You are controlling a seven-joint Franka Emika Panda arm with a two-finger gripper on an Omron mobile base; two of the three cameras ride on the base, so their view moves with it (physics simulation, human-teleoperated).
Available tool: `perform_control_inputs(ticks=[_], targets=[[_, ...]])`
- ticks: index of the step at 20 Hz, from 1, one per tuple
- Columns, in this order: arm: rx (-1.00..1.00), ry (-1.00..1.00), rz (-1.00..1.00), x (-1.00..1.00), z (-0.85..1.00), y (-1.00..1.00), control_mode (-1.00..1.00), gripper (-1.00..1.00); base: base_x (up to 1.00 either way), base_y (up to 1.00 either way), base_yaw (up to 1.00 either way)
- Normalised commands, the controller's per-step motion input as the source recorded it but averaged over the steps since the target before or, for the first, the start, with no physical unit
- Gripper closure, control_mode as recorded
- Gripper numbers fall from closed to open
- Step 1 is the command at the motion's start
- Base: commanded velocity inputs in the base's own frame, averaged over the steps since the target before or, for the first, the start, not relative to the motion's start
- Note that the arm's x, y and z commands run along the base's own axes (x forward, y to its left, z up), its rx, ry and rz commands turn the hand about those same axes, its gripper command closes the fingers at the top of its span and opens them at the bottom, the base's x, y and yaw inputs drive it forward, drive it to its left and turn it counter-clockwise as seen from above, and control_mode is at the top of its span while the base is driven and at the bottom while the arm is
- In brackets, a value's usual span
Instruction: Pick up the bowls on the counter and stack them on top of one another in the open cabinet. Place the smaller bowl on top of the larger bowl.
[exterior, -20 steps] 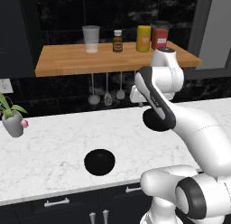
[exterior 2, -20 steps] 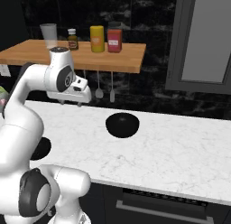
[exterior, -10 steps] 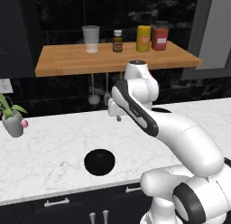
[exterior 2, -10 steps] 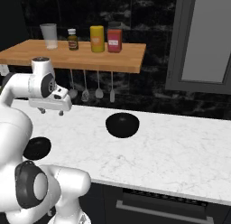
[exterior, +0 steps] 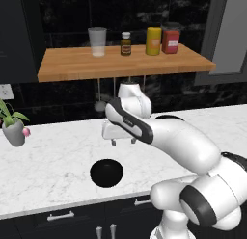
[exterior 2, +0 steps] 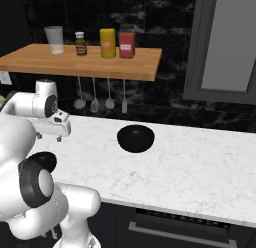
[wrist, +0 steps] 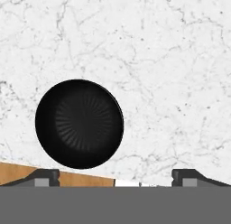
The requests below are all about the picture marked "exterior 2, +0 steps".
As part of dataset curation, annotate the hanging narrow metal tool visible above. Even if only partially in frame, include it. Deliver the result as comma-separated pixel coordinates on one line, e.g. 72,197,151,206
120,78,129,115

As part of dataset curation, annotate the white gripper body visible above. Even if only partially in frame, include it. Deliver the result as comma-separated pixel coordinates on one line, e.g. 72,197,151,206
31,117,72,139

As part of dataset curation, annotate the hanging metal slotted spoon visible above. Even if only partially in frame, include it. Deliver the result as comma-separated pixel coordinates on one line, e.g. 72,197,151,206
89,77,101,114

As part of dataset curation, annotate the hanging metal ladle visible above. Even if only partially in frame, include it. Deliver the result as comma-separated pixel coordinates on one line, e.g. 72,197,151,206
72,76,87,111

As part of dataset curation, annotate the white wall outlet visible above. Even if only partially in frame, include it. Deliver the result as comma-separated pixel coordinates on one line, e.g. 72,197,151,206
0,70,13,87

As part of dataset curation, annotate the wooden wall shelf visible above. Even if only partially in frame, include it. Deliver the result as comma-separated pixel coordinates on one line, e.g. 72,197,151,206
0,43,164,82

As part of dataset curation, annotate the yellow jar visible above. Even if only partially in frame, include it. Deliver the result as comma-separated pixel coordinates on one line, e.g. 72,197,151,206
99,27,117,59

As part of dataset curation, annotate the small black bowl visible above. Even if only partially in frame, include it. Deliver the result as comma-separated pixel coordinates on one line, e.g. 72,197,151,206
30,151,58,172

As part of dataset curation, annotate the black under-counter appliance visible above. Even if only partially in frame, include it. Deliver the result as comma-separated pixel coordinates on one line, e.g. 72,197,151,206
127,207,242,248

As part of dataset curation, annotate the clear plastic cup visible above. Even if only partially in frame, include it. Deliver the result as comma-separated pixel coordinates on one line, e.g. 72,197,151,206
43,25,65,56

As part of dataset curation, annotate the hanging metal spatula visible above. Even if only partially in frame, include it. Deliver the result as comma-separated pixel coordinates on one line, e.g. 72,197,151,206
105,78,116,111

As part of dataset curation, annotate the brown bottle white cap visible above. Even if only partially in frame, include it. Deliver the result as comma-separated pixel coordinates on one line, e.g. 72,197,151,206
74,31,89,57

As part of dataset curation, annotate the red jar dark lid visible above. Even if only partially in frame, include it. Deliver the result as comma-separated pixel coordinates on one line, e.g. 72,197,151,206
118,23,137,60

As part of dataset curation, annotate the large black bowl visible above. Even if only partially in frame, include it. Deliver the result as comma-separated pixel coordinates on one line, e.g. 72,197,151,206
116,124,156,154

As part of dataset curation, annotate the silver appliance handle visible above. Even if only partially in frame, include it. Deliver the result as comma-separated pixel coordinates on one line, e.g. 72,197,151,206
128,221,239,248

